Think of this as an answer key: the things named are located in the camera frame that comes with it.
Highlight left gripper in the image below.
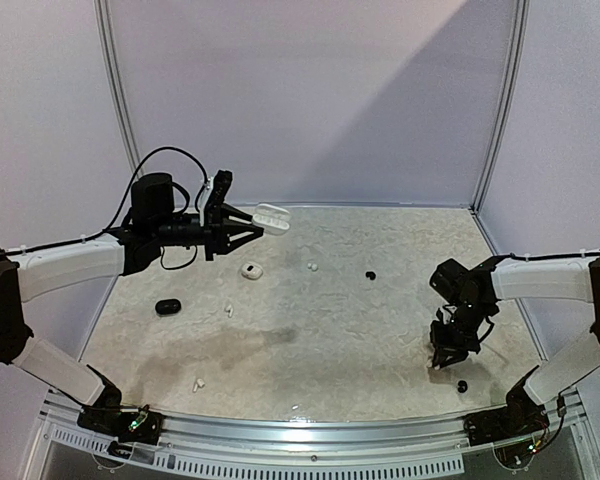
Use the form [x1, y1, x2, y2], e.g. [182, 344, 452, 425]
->
[152, 202, 263, 260]

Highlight white oval charging case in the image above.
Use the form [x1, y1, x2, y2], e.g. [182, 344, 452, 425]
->
[251, 203, 291, 236]

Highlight black charging case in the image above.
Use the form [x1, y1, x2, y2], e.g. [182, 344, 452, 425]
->
[155, 299, 182, 316]

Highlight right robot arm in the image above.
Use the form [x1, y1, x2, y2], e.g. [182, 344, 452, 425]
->
[429, 248, 600, 436]

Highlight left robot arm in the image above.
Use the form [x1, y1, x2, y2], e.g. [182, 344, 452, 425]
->
[0, 205, 264, 434]

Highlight white open charging case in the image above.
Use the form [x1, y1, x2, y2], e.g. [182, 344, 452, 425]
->
[240, 262, 264, 280]

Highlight white stem earbud lower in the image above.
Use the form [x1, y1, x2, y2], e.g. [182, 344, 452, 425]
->
[192, 379, 205, 393]

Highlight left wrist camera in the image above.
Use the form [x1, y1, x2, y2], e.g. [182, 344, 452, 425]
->
[195, 170, 233, 226]

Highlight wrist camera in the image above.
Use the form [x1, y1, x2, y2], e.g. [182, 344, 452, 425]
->
[429, 258, 469, 304]
[195, 170, 233, 226]

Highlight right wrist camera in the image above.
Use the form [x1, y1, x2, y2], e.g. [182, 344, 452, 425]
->
[429, 258, 469, 304]

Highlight aluminium front rail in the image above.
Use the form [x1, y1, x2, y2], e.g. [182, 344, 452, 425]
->
[37, 384, 589, 476]

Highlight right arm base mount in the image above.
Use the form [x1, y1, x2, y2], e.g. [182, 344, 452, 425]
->
[463, 407, 549, 446]

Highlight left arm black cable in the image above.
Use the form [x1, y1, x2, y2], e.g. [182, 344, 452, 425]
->
[0, 145, 209, 271]

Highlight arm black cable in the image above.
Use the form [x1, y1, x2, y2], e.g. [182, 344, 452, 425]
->
[499, 249, 600, 264]
[0, 145, 209, 271]

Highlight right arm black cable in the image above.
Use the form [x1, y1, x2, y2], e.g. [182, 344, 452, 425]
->
[499, 249, 600, 264]

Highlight right aluminium corner post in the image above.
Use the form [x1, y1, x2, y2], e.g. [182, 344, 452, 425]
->
[470, 0, 530, 216]

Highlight aluminium corner post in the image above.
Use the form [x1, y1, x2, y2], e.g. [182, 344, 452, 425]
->
[94, 0, 143, 181]
[470, 0, 530, 216]

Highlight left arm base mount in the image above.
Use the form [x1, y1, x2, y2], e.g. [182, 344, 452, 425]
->
[77, 404, 165, 445]

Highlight left aluminium corner post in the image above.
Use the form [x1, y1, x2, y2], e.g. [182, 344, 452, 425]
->
[94, 0, 143, 181]

